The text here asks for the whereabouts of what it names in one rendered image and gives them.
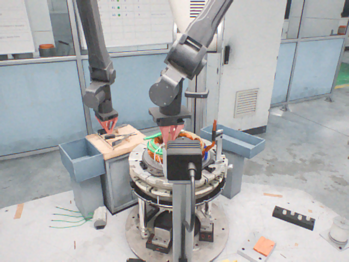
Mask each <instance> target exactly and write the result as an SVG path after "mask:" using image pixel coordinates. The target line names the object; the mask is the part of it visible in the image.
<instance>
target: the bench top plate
mask: <svg viewBox="0 0 349 262"><path fill-rule="evenodd" d="M263 193H270V194H278V195H282V198H276V197H271V196H267V195H263ZM212 202H214V203H215V204H217V205H218V207H219V208H220V209H221V210H222V212H223V213H224V215H225V216H226V218H227V221H228V227H229V229H230V232H229V237H228V241H227V244H226V246H225V247H224V248H223V250H222V251H221V252H220V253H219V254H218V255H217V256H216V257H215V258H214V259H212V260H211V261H209V262H220V261H223V260H226V259H228V260H230V262H232V261H234V260H236V259H237V261H238V262H251V261H249V260H247V259H246V258H245V257H243V256H241V255H239V254H237V249H238V248H239V246H240V245H241V244H242V243H243V241H244V240H245V238H246V237H247V236H248V235H249V234H250V233H251V231H252V230H253V229H254V230H256V231H258V232H259V233H261V234H264V235H266V236H268V237H269V238H271V239H273V240H275V241H276V246H275V247H274V249H273V250H272V252H271V254H270V256H269V257H268V259H267V261H266V262H349V248H347V249H345V250H344V251H342V252H341V251H339V250H337V249H336V248H335V247H334V246H332V245H331V244H330V243H329V242H327V241H326V240H325V239H324V238H323V237H321V236H320V235H319V233H320V232H322V231H324V230H327V229H329V228H331V227H332V224H333V218H334V217H335V216H339V215H338V214H337V213H335V212H334V211H332V210H330V209H329V208H328V207H326V206H324V204H322V203H321V202H319V201H318V200H316V199H315V198H313V197H312V196H310V195H309V194H308V193H305V192H304V191H302V190H301V189H297V188H286V187H278V186H268V185H262V184H252V183H242V185H241V190H240V192H239V193H238V194H237V195H236V196H234V197H233V198H231V199H228V198H227V197H225V196H223V195H221V194H220V195H219V196H217V197H216V198H215V199H213V200H212ZM320 205H321V206H323V207H324V208H321V207H319V206H320ZM54 206H57V207H60V208H63V209H60V208H57V207H54ZM135 206H136V205H135ZM135 206H133V207H130V208H129V209H127V210H125V211H123V212H120V213H118V214H116V215H113V216H112V214H110V212H109V211H108V209H106V211H107V219H106V225H105V228H104V229H103V230H96V229H95V227H94V223H93V218H92V219H90V220H92V221H87V222H85V221H86V220H85V219H84V217H72V216H82V214H81V213H79V212H80V211H79V209H78V208H77V206H76V202H75V197H74V191H73V190H70V191H67V192H63V193H59V194H54V195H52V196H48V197H45V198H41V199H36V200H32V201H28V202H25V203H24V207H23V211H22V213H21V217H20V218H19V219H14V216H15V212H16V208H17V204H16V205H12V206H8V207H6V208H3V209H0V262H126V259H129V258H136V259H140V257H138V256H137V255H136V254H135V253H134V252H133V251H132V249H131V247H130V246H129V244H128V242H127V238H126V234H125V226H126V222H127V219H128V217H129V215H130V213H131V212H132V210H133V208H134V207H135ZM275 206H279V207H282V208H285V209H288V210H291V211H292V210H293V211H294V212H296V213H299V214H301V215H305V216H310V217H311V218H314V219H315V224H314V228H313V231H310V230H308V229H304V228H303V227H300V226H297V225H294V224H292V223H289V222H285V221H282V220H280V219H277V218H274V217H273V216H272V214H273V211H274V208H275ZM304 206H305V207H304ZM64 209H67V210H64ZM308 209H309V210H312V213H309V212H308ZM68 210H72V211H68ZM73 211H77V212H73ZM52 213H56V214H64V215H54V214H52ZM66 215H71V216H66ZM318 218H319V219H318ZM82 219H84V220H82ZM50 220H57V221H50ZM80 220H82V221H80ZM328 220H329V221H328ZM62 221H68V222H62ZM79 221H80V222H79ZM69 222H78V223H69ZM84 222H85V224H83V223H84ZM81 224H83V225H81ZM75 225H81V226H76V227H70V226H75ZM48 226H52V227H69V228H52V227H48ZM295 243H298V244H299V245H298V246H295V245H294V244H295Z"/></svg>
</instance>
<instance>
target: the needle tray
mask: <svg viewBox="0 0 349 262"><path fill-rule="evenodd" d="M216 125H217V131H218V130H221V129H223V137H222V151H221V152H222V153H223V155H225V158H226V159H227V160H228V164H227V166H229V164H232V171H231V172H230V171H228V169H227V174H226V183H225V187H224V190H222V192H221V195H223V196H225V197H227V198H228V199H231V198H233V197H234V196H236V195H237V194H238V193H239V192H240V190H241V185H242V176H243V168H244V159H245V158H247V159H251V158H252V157H254V156H256V155H257V154H259V153H260V152H261V151H263V150H264V148H265V143H266V140H265V139H261V138H258V137H256V136H253V135H250V134H247V133H245V132H241V131H238V130H235V129H233V128H230V127H227V126H223V125H221V124H218V123H217V124H216ZM212 128H213V124H211V125H209V126H207V127H205V128H202V129H200V138H202V139H205V140H208V141H210V142H212V140H211V138H212Z"/></svg>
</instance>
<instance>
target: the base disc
mask: <svg viewBox="0 0 349 262"><path fill-rule="evenodd" d="M204 204H205V203H204ZM204 204H203V205H200V206H198V207H197V209H196V212H195V216H196V217H197V218H198V219H199V221H201V218H205V216H204V215H203V213H202V212H201V209H202V208H204ZM166 210H167V209H162V208H161V207H160V211H159V212H158V213H157V214H156V215H155V216H154V217H153V218H152V219H151V220H149V221H148V222H147V227H149V228H152V230H150V231H149V230H148V231H149V234H150V235H151V234H155V229H154V222H155V219H156V218H157V216H158V215H160V214H161V213H163V212H165V211H166ZM138 213H139V205H136V206H135V207H134V208H133V210H132V212H131V213H130V215H129V217H128V219H127V222H126V226H125V234H126V238H127V242H128V244H129V246H130V247H131V249H132V251H133V252H134V253H135V254H136V255H137V256H138V257H140V258H141V259H142V260H145V261H146V262H173V242H172V245H171V247H170V249H169V252H168V254H165V253H161V252H158V251H154V250H153V249H150V248H146V241H147V240H148V238H149V237H148V238H145V239H144V238H142V237H141V234H140V230H139V225H140V219H139V218H138V217H137V214H138ZM211 213H212V215H213V216H214V219H213V220H212V221H213V223H214V240H213V242H208V241H199V233H200V230H199V232H198V233H197V235H196V236H194V242H198V243H199V245H200V247H199V250H197V251H194V252H193V257H192V262H209V261H211V260H212V259H214V258H215V257H216V256H217V255H218V254H219V253H220V252H221V251H222V250H223V248H224V247H225V246H226V244H227V241H228V237H229V232H230V229H229V227H228V221H227V218H226V216H225V215H224V213H223V212H222V210H221V209H220V208H219V207H218V205H217V204H215V203H214V202H212V209H211ZM151 256H152V257H151Z"/></svg>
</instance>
